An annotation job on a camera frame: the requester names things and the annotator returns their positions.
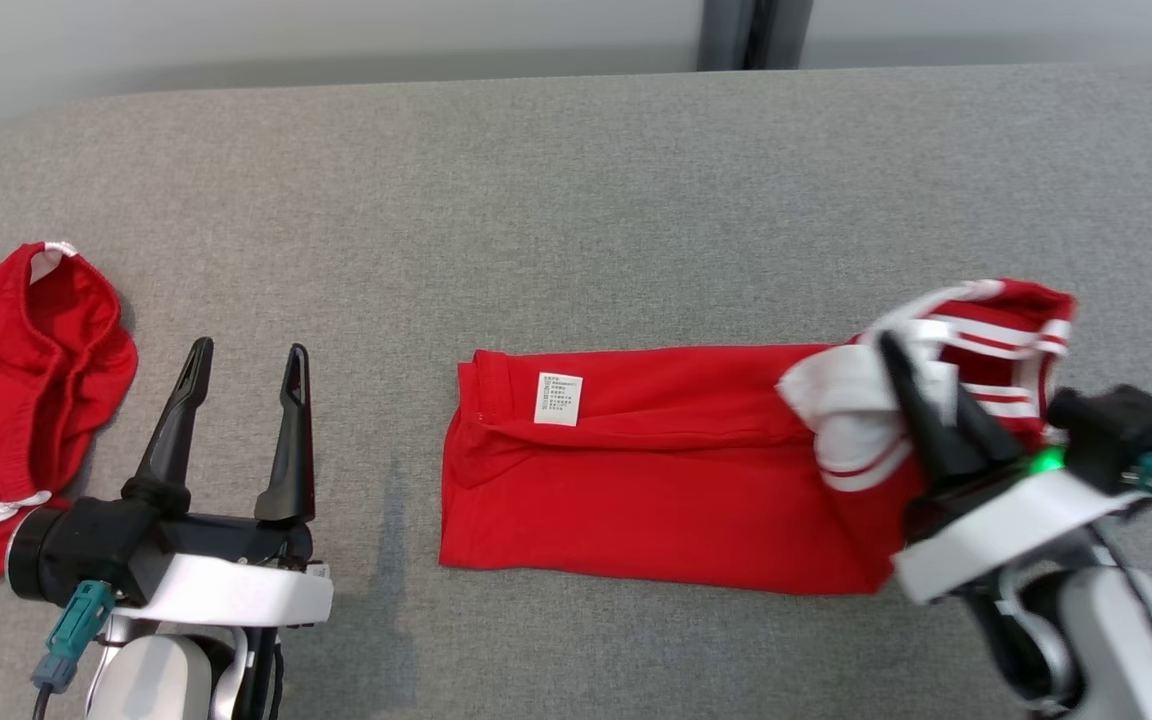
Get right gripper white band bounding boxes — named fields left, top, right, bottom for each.
left=878, top=332, right=1152, bottom=607

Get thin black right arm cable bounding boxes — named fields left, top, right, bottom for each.
left=1094, top=538, right=1152, bottom=720

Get red jersey shirt white collar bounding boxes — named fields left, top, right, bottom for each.
left=438, top=278, right=1079, bottom=597

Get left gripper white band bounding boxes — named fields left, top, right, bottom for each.
left=121, top=337, right=336, bottom=630

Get red shorts white stripes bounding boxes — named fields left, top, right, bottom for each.
left=0, top=241, right=139, bottom=589

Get teal plug left camera cable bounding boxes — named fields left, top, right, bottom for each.
left=31, top=580, right=118, bottom=720

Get grey metal post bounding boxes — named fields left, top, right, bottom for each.
left=698, top=0, right=815, bottom=71

